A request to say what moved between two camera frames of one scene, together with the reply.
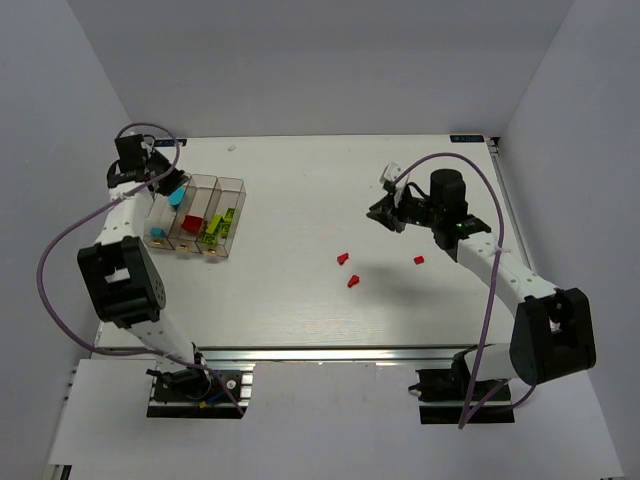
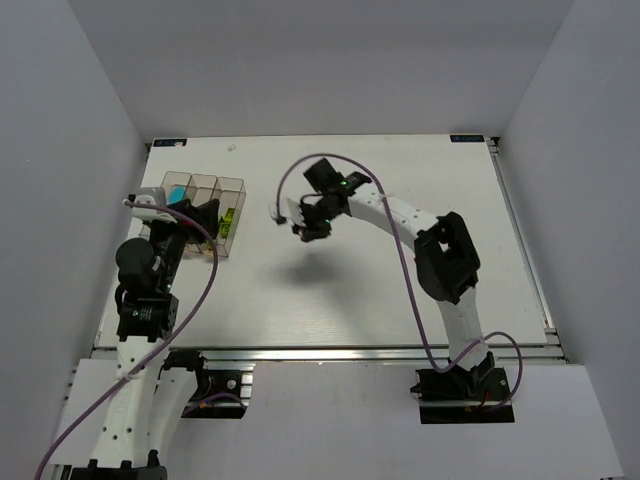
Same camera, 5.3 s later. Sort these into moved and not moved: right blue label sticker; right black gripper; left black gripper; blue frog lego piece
Moved: left black gripper; right black gripper
Not moved: right blue label sticker; blue frog lego piece
